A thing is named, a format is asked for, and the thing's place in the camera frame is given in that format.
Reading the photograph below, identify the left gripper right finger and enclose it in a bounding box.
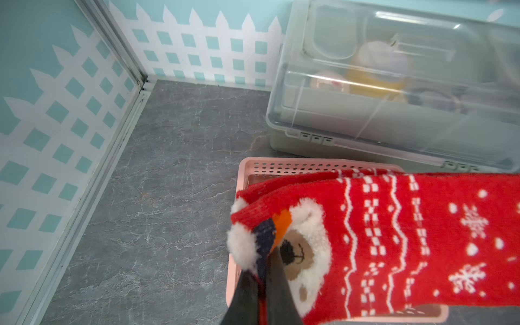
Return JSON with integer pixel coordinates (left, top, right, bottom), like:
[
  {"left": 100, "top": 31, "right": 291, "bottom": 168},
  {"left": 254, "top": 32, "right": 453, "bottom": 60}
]
[{"left": 265, "top": 247, "right": 303, "bottom": 325}]

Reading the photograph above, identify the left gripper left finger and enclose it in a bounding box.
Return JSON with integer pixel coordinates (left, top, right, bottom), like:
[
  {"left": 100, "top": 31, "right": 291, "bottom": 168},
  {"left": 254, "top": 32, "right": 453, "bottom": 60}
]
[{"left": 220, "top": 271, "right": 259, "bottom": 325}]

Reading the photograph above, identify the red nordic bear sock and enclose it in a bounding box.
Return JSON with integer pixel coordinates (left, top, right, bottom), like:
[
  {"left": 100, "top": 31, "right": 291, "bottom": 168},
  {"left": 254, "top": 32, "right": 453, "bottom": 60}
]
[
  {"left": 231, "top": 168, "right": 393, "bottom": 214},
  {"left": 227, "top": 172, "right": 519, "bottom": 324}
]

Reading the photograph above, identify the pink perforated plastic basket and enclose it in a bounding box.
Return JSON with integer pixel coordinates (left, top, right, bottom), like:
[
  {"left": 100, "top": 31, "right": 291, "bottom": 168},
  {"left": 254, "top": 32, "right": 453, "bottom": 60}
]
[{"left": 236, "top": 157, "right": 449, "bottom": 324}]

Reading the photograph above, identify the clear lidded storage box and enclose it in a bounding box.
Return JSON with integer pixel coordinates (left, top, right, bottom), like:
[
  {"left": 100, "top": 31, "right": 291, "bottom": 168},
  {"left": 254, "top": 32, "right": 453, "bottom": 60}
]
[{"left": 266, "top": 1, "right": 519, "bottom": 173}]

